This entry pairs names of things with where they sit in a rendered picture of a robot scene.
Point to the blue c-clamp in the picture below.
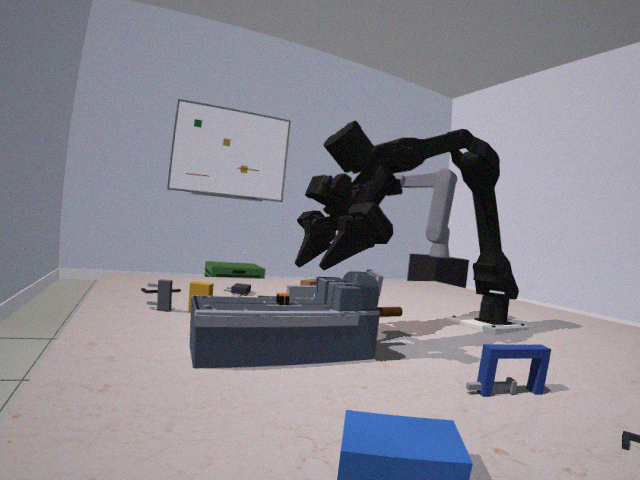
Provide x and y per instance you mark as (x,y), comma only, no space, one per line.
(485,384)

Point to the yellow rectangular bar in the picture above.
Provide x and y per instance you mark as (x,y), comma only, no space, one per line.
(199,288)

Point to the blue rectangular block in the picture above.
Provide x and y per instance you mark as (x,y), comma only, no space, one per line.
(387,447)

